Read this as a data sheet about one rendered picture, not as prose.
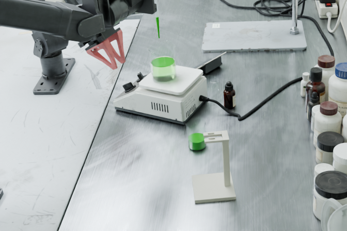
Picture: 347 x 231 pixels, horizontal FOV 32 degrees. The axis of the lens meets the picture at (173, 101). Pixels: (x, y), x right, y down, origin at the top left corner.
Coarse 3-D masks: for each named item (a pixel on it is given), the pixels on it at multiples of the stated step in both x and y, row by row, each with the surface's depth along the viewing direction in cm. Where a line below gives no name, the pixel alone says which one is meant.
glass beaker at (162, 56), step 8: (152, 48) 140; (160, 48) 141; (168, 48) 141; (152, 56) 137; (160, 56) 136; (168, 56) 136; (152, 64) 138; (160, 64) 137; (168, 64) 137; (152, 72) 140; (160, 72) 138; (168, 72) 138; (176, 72) 141; (152, 80) 141; (160, 80) 139; (168, 80) 139
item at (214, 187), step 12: (216, 132) 113; (228, 144) 113; (228, 156) 114; (228, 168) 116; (192, 180) 120; (204, 180) 120; (216, 180) 119; (228, 180) 117; (204, 192) 117; (216, 192) 116; (228, 192) 116
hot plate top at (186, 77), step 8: (184, 72) 144; (192, 72) 143; (200, 72) 143; (144, 80) 142; (176, 80) 140; (184, 80) 140; (192, 80) 140; (144, 88) 140; (152, 88) 139; (160, 88) 138; (168, 88) 138; (176, 88) 137; (184, 88) 137
